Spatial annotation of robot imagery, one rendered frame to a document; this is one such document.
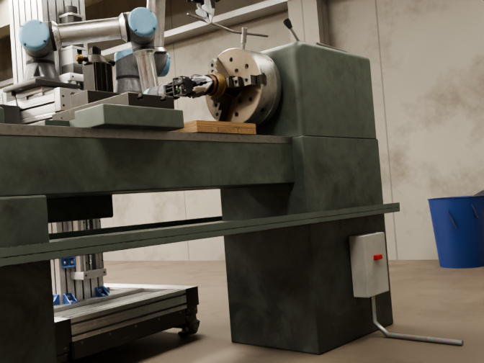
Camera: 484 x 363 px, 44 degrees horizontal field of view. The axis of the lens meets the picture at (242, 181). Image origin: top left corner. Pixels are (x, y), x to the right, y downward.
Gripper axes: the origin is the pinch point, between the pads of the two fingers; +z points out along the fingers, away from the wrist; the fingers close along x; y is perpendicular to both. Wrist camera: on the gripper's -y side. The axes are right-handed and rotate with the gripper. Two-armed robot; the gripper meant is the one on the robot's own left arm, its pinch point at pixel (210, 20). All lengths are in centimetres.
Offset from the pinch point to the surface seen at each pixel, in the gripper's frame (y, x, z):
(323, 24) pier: -294, -114, -114
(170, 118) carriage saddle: 46, 12, 49
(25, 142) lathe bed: 90, 4, 55
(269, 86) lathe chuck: -13.2, 9.3, 30.8
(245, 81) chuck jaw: -4.5, 5.4, 27.8
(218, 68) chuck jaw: -4.6, -6.4, 16.8
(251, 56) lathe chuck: -8.4, 8.3, 18.4
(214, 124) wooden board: 21, 7, 48
